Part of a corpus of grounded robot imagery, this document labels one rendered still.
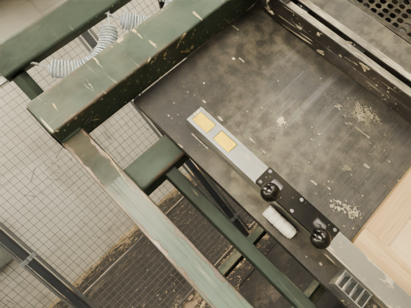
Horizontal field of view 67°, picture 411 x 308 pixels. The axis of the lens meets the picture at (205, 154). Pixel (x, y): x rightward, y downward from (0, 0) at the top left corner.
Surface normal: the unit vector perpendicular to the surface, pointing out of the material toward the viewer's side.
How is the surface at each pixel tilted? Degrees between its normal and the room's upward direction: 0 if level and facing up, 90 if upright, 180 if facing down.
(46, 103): 58
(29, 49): 90
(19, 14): 90
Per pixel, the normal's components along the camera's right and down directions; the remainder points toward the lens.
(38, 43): 0.40, 0.06
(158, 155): 0.04, -0.35
